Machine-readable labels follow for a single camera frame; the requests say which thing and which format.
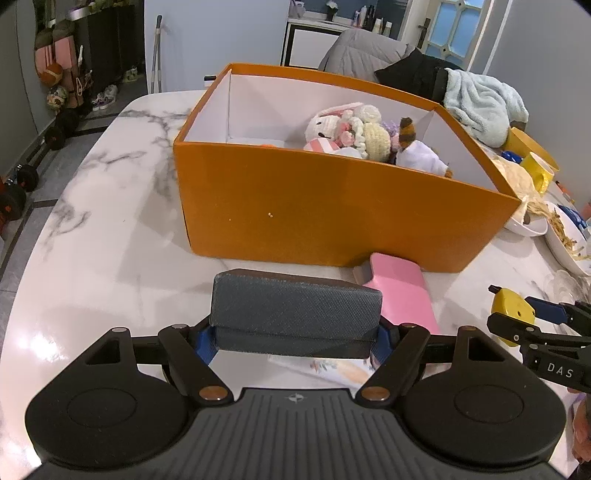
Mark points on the white bowl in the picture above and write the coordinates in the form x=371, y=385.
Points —
x=526, y=224

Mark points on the yellow mug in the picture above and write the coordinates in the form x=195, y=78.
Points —
x=538, y=170

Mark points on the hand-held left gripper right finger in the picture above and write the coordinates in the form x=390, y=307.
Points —
x=401, y=360

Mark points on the pair of sneakers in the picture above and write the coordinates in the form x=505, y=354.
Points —
x=105, y=97

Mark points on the yellow toy piece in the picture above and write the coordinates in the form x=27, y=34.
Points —
x=508, y=307

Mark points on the crochet bunny with purple bow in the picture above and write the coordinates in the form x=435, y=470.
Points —
x=374, y=138

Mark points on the person's right hand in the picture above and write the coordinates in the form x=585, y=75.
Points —
x=584, y=434

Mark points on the striped brown plush white outfit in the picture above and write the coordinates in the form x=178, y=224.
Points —
x=420, y=154

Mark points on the light blue towel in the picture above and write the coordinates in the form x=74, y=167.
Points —
x=485, y=106

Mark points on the white dish of fries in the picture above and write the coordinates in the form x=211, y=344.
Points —
x=568, y=240

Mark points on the black cloth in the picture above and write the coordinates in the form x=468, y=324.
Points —
x=411, y=74

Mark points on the yellow container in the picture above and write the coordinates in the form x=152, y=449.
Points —
x=531, y=143

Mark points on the grey jacket on chair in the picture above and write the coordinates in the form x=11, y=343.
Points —
x=360, y=53

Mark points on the white cabinet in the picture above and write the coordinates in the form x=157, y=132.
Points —
x=309, y=41

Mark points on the brown ball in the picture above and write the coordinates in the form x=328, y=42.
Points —
x=51, y=74

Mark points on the white plush with pink stripes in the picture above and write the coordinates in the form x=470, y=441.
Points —
x=323, y=134

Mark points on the pink bags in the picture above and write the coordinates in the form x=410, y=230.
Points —
x=62, y=53

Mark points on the pink case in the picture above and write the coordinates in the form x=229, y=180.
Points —
x=401, y=295

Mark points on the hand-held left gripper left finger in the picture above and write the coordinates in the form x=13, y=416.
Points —
x=184, y=360

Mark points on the door with glass panes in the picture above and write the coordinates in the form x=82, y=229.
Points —
x=455, y=27

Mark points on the dark grey case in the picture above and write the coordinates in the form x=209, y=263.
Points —
x=295, y=314

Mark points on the black dumbbell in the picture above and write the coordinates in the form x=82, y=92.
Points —
x=16, y=189

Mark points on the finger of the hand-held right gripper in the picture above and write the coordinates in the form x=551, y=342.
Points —
x=549, y=310
x=512, y=325

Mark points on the printed white paper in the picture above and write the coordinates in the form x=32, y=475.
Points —
x=332, y=367

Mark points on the clear glass plate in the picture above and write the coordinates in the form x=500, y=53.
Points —
x=568, y=284

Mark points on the orange cardboard box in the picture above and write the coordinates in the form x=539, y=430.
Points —
x=323, y=212

